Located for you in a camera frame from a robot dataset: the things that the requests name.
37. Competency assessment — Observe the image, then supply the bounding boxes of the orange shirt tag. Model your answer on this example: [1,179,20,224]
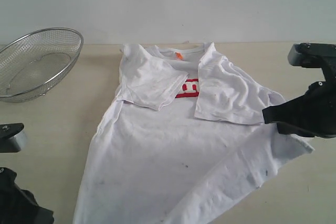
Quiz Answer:
[175,52,183,60]

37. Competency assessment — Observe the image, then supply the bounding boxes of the metal wire mesh basket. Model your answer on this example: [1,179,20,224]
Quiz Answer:
[1,27,84,103]

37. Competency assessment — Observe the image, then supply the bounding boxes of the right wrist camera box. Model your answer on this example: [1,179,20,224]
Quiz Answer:
[288,42,335,82]

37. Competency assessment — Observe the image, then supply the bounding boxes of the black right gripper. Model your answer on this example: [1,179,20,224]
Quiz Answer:
[262,81,335,138]

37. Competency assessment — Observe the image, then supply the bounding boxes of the white t-shirt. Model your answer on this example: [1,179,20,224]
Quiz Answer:
[73,42,313,223]

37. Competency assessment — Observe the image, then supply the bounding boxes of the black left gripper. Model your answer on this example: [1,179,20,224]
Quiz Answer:
[1,167,55,223]

